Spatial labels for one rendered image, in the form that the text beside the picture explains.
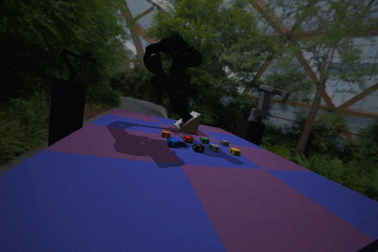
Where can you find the blue block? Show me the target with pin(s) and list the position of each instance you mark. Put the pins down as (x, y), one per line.
(172, 143)

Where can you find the red block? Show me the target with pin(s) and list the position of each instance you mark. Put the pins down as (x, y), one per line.
(188, 139)

